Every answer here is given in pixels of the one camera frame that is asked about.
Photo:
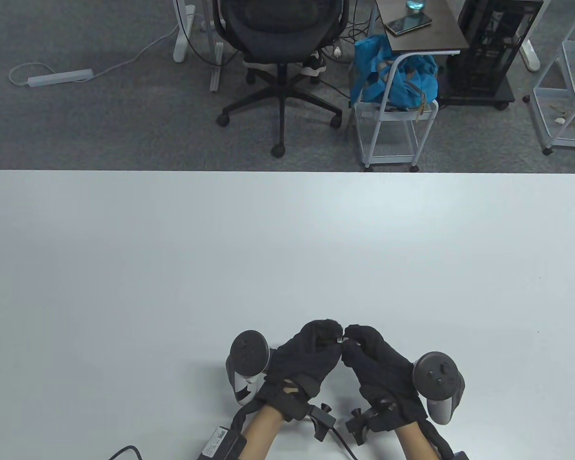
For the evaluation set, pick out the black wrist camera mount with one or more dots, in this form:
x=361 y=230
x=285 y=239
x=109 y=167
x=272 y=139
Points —
x=362 y=426
x=323 y=421

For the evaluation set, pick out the black computer tower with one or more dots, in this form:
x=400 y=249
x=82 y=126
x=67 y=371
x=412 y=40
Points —
x=493 y=43

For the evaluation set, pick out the black round-top controller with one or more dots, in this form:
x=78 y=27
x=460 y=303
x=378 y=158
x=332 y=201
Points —
x=247 y=352
x=438 y=373

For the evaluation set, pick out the person's left forearm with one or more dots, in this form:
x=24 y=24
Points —
x=263 y=431

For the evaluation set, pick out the blue fabric bag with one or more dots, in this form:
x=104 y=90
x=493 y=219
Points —
x=412 y=81

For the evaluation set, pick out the clear glass with blue tint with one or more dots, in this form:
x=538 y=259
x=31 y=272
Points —
x=416 y=5

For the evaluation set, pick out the person's right forearm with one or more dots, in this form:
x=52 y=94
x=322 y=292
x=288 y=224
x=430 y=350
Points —
x=417 y=443

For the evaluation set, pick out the person's right hand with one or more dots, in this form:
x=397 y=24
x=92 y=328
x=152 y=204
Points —
x=383 y=373

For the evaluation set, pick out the plain black box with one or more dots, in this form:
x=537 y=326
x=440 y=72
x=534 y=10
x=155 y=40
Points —
x=461 y=455

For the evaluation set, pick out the black smartphone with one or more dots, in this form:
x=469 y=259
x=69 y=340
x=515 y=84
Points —
x=407 y=24

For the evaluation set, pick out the black wheeled stand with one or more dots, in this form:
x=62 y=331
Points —
x=488 y=96

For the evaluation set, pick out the black mesh office chair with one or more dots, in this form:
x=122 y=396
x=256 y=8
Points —
x=280 y=28

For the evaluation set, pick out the thin white desk leg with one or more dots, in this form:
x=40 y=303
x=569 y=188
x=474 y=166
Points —
x=216 y=67

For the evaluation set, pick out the black box with white label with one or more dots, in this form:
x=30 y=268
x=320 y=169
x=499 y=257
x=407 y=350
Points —
x=215 y=443

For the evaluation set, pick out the white power strip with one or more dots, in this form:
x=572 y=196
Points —
x=60 y=78

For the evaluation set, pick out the white side table dark top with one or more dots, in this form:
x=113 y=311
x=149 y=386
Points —
x=431 y=36

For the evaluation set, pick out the person's left hand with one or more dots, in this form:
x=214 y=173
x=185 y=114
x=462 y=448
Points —
x=306 y=359

